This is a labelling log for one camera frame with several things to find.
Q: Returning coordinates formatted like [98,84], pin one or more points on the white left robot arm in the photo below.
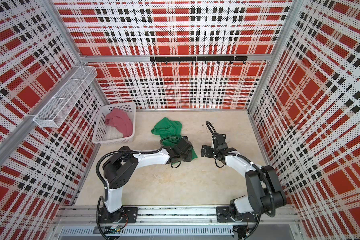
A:
[116,168]

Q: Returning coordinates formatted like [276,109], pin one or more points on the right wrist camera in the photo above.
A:
[219,139]

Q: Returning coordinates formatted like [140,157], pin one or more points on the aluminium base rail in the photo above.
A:
[171,215]

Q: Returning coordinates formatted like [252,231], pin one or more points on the white wire wall shelf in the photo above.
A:
[57,109]

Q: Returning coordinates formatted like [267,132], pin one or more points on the pink tank top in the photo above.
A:
[120,120]

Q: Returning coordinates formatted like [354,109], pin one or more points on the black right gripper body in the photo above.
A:
[211,152]

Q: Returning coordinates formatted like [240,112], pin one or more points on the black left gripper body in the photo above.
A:
[186,157]

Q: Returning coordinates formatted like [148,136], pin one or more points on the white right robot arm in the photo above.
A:
[264,191]

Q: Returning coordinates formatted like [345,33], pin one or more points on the green tank top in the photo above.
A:
[170,133]

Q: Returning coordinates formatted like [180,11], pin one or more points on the black wall hook rail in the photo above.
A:
[200,59]

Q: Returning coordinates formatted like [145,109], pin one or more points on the white plastic laundry basket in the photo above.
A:
[104,134]

